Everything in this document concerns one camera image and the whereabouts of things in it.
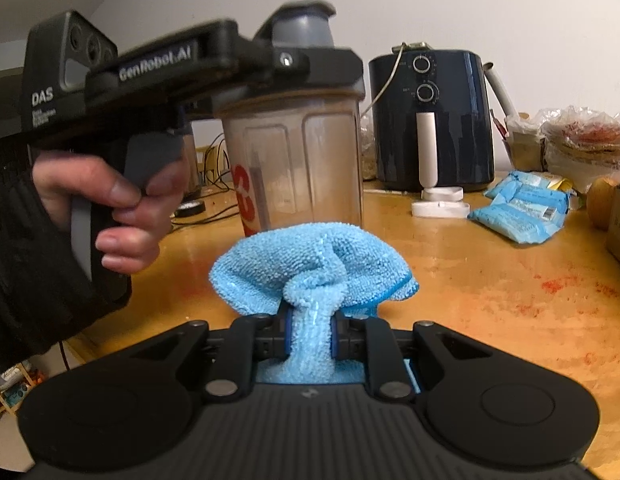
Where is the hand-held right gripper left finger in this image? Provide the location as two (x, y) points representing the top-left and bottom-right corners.
(130, 307), (293, 403)

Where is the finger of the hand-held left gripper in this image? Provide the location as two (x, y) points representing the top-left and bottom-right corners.
(235, 35), (367, 103)

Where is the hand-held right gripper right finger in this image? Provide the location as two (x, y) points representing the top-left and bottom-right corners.
(331, 310), (490, 403)

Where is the blue microfiber cloth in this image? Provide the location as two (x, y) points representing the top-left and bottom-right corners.
(210, 221), (421, 386)

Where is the shaker bottle with grey lid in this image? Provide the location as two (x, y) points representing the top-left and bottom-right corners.
(212, 0), (367, 238)

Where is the person's left forearm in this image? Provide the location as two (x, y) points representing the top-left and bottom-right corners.
(0, 137), (136, 376)

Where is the person's left hand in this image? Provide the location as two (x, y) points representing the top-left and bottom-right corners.
(31, 152), (191, 276)

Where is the clear plastic bag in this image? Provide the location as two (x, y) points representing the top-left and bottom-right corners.
(359, 110), (379, 182)

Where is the black air fryer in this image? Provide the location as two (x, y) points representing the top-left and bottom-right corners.
(368, 49), (495, 193)

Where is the white tube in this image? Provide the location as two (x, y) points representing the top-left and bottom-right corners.
(482, 61), (518, 118)

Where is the blue snack packet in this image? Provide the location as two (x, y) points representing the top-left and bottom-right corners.
(484, 171), (570, 206)
(467, 200), (570, 246)

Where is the plastic bag with brown contents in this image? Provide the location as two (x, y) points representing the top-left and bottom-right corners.
(504, 114), (545, 171)

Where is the yellow snack packet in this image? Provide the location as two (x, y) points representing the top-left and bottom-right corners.
(540, 172), (575, 193)

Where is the wooden shoe rack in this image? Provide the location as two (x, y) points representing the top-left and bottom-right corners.
(0, 360), (46, 421)

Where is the bagged stack of paper plates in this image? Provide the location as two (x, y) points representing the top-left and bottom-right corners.
(540, 106), (620, 193)

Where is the printed cardboard box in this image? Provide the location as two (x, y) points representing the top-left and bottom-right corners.
(606, 185), (620, 273)

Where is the beige cable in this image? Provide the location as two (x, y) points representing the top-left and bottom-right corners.
(357, 45), (405, 121)

